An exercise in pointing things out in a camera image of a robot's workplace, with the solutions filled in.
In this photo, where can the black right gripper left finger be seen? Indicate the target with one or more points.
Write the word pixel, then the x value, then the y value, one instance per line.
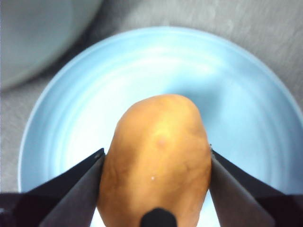
pixel 61 203

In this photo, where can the brown potato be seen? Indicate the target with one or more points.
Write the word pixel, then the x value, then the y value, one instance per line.
pixel 158 153

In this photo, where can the pale green electric steamer pot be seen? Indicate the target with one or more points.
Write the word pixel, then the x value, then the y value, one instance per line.
pixel 30 40

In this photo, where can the blue round plate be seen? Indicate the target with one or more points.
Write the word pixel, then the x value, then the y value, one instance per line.
pixel 78 106

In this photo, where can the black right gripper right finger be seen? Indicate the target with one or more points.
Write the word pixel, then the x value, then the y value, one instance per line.
pixel 248 203

